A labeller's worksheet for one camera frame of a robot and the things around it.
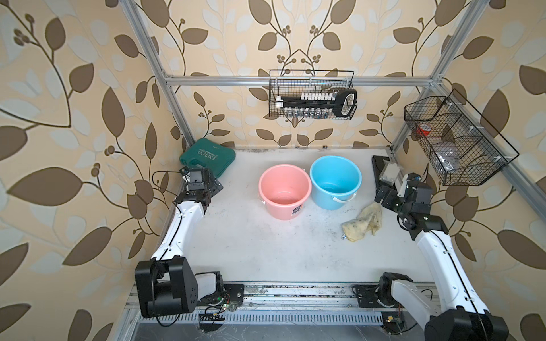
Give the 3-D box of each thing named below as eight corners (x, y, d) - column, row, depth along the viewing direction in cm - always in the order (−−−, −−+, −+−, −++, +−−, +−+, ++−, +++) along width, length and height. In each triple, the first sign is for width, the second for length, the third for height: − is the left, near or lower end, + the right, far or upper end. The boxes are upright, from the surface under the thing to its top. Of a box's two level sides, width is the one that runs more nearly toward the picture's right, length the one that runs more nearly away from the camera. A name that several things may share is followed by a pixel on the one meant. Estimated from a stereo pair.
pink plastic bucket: (261, 226, 94) (256, 205, 79) (263, 188, 107) (260, 164, 92) (309, 226, 94) (313, 204, 79) (305, 188, 107) (309, 164, 92)
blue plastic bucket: (309, 218, 95) (313, 197, 81) (305, 180, 109) (308, 156, 95) (356, 218, 95) (369, 196, 81) (346, 180, 109) (356, 155, 95)
